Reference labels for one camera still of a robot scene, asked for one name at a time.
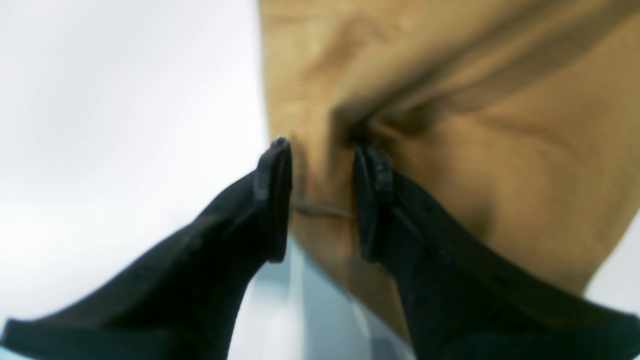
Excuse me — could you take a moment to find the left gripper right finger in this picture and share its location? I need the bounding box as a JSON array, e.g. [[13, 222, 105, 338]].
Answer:
[[353, 146, 640, 360]]

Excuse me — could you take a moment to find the brown t-shirt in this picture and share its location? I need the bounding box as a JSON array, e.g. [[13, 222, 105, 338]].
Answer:
[[258, 0, 640, 344]]

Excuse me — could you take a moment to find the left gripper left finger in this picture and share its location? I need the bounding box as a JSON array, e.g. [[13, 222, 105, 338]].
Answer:
[[1, 137, 292, 360]]

